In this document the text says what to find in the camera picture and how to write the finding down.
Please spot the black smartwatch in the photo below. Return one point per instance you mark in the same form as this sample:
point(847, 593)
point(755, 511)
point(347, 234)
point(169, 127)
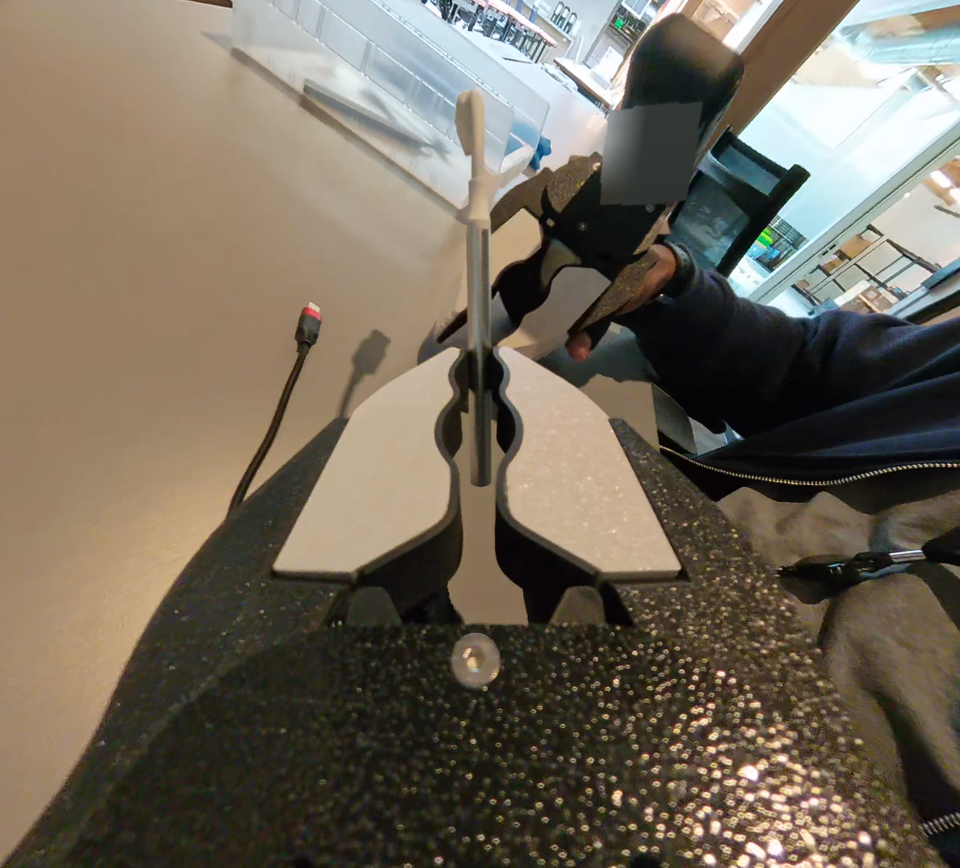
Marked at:
point(684, 268)

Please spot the person's right forearm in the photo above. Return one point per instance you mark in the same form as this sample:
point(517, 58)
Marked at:
point(780, 358)

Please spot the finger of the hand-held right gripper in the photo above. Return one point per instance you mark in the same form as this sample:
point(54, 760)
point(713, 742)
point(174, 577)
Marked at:
point(567, 306)
point(518, 201)

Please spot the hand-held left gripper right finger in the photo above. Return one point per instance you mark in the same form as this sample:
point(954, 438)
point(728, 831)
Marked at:
point(578, 486)

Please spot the person's right hand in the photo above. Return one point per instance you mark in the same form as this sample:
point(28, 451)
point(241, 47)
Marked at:
point(630, 295)

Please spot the clear plastic bin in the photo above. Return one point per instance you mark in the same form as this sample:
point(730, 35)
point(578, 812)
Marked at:
point(375, 43)

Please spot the blue cloth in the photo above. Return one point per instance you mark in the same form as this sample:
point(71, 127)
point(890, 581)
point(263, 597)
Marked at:
point(537, 151)

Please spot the person's torso in dark jacket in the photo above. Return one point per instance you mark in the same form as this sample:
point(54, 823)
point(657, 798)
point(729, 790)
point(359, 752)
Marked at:
point(870, 628)

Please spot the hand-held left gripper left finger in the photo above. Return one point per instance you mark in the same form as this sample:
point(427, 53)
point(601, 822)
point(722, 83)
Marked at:
point(375, 486)

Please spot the black office chair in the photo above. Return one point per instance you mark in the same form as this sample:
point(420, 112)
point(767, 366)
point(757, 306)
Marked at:
point(735, 208)

